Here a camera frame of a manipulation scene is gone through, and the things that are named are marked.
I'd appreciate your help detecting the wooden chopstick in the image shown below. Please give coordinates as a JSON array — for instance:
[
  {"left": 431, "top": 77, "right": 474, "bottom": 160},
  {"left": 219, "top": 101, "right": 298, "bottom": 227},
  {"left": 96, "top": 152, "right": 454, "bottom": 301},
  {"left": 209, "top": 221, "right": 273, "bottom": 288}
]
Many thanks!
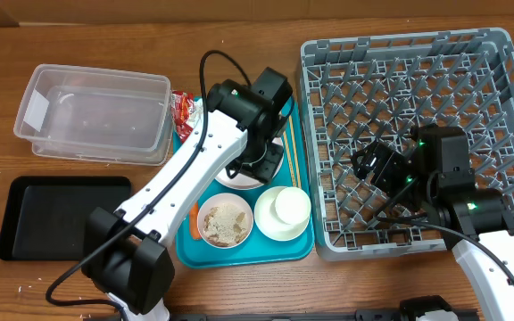
[
  {"left": 282, "top": 131, "right": 297, "bottom": 186},
  {"left": 288, "top": 116, "right": 302, "bottom": 188}
]

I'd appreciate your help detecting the white cup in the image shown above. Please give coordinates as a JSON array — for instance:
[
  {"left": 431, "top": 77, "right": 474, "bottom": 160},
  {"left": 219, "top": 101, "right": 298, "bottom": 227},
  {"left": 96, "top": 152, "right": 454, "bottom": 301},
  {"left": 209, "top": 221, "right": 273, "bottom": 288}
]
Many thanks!
[{"left": 274, "top": 187, "right": 311, "bottom": 225}]

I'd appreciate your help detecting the bowl with food scraps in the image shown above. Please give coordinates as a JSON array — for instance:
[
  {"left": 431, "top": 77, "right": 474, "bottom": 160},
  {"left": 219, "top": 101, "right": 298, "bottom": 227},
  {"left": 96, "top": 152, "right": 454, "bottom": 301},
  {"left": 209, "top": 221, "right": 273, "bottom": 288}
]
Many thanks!
[{"left": 196, "top": 193, "right": 254, "bottom": 250}]

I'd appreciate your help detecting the black plastic tray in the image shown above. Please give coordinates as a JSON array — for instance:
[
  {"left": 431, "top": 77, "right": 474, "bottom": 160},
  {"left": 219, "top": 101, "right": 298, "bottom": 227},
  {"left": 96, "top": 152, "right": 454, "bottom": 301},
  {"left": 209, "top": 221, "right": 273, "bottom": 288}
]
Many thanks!
[{"left": 0, "top": 176, "right": 132, "bottom": 261}]

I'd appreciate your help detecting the clear plastic bin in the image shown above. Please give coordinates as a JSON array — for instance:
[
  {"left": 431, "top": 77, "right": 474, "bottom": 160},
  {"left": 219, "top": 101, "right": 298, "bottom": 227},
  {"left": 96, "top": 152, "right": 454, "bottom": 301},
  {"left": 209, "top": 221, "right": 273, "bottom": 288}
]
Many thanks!
[{"left": 13, "top": 64, "right": 172, "bottom": 166}]

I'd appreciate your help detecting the large pink plate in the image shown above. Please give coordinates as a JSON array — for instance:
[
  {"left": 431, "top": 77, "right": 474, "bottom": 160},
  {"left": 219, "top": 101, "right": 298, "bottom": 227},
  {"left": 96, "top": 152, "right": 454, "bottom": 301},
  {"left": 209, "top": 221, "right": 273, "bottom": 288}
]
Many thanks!
[{"left": 215, "top": 137, "right": 284, "bottom": 190}]

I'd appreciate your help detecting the teal serving tray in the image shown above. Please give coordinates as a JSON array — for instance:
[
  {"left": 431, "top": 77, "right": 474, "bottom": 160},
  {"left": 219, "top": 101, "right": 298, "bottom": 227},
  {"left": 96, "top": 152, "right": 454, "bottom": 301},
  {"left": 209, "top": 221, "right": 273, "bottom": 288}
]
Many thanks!
[{"left": 175, "top": 99, "right": 315, "bottom": 268}]

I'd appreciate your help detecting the red snack wrapper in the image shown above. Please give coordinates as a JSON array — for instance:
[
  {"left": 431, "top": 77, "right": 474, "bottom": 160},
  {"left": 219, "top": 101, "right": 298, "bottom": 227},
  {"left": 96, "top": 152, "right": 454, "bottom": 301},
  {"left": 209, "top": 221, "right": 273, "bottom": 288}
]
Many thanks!
[{"left": 170, "top": 91, "right": 194, "bottom": 143}]

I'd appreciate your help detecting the crumpled white napkin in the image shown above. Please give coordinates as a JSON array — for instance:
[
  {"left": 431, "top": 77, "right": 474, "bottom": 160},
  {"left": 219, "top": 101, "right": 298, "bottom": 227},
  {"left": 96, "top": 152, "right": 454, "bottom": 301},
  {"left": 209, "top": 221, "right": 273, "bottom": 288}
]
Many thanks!
[{"left": 187, "top": 98, "right": 203, "bottom": 128}]

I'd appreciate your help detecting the orange carrot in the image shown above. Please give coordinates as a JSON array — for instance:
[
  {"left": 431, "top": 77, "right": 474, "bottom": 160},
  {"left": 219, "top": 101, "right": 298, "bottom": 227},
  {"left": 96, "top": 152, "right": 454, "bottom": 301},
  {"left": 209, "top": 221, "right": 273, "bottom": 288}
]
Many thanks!
[{"left": 188, "top": 202, "right": 202, "bottom": 240}]

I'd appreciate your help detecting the grey dishwasher rack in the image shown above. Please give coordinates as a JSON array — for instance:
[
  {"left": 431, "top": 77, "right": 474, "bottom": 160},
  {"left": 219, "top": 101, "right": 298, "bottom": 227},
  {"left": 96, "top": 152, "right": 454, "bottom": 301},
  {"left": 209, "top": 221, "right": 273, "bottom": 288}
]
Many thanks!
[{"left": 300, "top": 28, "right": 514, "bottom": 261}]

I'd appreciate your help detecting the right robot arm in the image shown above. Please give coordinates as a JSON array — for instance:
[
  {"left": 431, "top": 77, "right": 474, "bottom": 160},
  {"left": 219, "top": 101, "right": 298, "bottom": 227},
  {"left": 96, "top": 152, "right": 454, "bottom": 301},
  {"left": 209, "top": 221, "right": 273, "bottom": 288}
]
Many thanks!
[{"left": 351, "top": 124, "right": 514, "bottom": 320}]

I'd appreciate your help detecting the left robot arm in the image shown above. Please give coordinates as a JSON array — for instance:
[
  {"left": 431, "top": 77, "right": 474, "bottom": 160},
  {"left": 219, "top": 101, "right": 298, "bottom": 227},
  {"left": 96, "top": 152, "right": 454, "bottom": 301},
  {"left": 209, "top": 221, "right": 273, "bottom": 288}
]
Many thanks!
[{"left": 82, "top": 68, "right": 293, "bottom": 320}]

